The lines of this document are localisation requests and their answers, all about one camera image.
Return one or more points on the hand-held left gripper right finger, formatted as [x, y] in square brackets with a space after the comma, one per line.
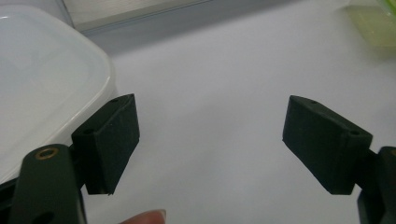
[327, 146]

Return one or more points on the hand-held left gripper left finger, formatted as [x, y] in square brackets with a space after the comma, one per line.
[106, 143]

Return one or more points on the white square plastic container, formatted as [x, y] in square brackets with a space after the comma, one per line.
[46, 77]

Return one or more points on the green plastic container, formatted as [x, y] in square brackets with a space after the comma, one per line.
[373, 28]

